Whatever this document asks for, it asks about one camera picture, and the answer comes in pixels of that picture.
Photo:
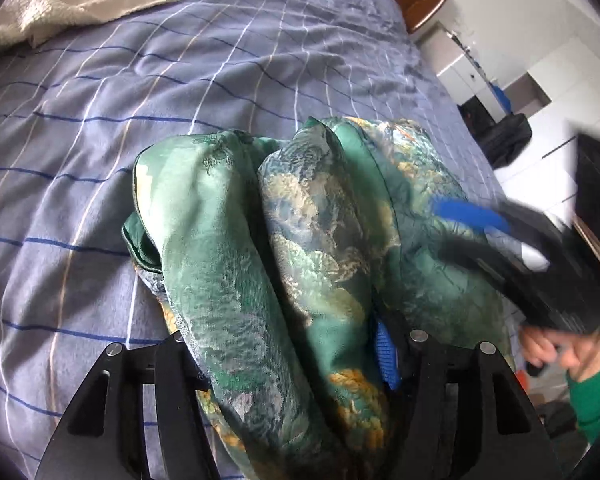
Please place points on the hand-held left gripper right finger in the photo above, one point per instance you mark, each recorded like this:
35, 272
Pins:
386, 355

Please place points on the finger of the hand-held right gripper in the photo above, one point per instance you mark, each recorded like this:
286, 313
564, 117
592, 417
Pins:
472, 265
467, 214

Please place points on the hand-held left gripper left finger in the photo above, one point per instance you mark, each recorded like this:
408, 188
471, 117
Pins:
170, 375

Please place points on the green patterned large garment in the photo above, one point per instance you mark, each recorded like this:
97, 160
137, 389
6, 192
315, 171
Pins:
280, 260

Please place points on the person's right forearm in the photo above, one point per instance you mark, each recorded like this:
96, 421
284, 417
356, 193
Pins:
597, 395

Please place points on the person's right hand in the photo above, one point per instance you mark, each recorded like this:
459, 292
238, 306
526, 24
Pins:
545, 350

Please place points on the black bag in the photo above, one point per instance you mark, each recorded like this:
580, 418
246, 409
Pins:
507, 137

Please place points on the blue item on desk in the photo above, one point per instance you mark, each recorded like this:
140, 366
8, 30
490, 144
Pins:
500, 100

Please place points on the white cabinet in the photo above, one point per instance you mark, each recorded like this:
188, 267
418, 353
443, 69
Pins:
462, 77

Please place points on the bed with blue checked sheet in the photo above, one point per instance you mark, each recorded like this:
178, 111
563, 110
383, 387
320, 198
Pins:
130, 110

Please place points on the cream fleece blanket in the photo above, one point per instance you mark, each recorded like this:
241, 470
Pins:
55, 5

